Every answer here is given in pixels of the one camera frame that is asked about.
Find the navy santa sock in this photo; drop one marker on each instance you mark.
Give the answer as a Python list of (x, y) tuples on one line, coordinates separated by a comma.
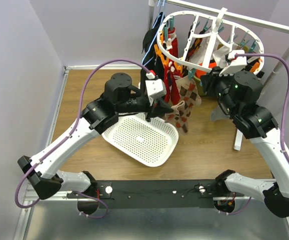
[(159, 69)]

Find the aluminium rail frame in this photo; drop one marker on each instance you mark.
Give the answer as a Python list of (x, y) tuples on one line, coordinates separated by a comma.
[(237, 92)]

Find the grey striped hanging sock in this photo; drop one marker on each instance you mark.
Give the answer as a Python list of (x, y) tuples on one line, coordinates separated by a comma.
[(217, 114)]

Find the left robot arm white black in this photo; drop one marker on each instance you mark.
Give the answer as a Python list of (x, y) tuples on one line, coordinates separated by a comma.
[(120, 97)]

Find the dark argyle hanging sock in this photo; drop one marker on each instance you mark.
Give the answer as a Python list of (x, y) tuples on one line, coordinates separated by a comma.
[(195, 45)]

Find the beige argyle sock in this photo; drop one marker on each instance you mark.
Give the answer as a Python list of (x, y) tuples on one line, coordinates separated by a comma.
[(179, 118), (188, 92)]

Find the white round clip hanger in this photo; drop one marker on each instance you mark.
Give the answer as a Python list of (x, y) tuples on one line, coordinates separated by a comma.
[(242, 37)]

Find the red hanging sock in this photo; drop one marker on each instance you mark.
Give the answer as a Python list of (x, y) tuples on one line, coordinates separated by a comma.
[(174, 42)]

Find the blue wire hanger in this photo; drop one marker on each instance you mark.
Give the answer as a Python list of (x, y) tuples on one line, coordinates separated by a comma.
[(161, 7)]

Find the white orange hanging sock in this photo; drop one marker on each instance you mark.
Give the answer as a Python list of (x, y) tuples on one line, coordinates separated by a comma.
[(213, 47)]

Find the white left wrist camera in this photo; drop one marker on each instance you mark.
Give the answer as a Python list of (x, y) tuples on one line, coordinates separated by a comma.
[(155, 89)]

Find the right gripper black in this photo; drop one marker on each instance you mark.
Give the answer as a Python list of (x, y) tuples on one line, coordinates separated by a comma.
[(206, 79)]

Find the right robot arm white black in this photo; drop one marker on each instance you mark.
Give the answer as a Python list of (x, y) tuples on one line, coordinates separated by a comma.
[(237, 97)]

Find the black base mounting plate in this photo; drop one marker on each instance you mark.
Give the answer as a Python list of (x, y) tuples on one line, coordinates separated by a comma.
[(146, 194)]

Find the white drying rack frame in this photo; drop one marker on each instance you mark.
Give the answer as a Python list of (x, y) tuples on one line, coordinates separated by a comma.
[(233, 17)]

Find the black sock on blue hanger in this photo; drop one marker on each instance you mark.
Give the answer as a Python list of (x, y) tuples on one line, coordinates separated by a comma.
[(149, 40)]

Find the white perforated plastic basket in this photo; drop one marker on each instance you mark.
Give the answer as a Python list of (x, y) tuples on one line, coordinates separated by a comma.
[(150, 143)]

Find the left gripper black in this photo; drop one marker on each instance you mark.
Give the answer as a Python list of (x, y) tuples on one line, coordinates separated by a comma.
[(157, 107)]

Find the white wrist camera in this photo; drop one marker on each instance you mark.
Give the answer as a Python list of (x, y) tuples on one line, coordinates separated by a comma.
[(235, 62), (155, 89)]

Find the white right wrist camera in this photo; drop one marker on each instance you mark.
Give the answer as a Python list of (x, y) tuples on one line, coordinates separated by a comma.
[(235, 62)]

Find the red santa bear sock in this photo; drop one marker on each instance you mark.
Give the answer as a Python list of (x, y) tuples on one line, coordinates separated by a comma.
[(171, 74)]

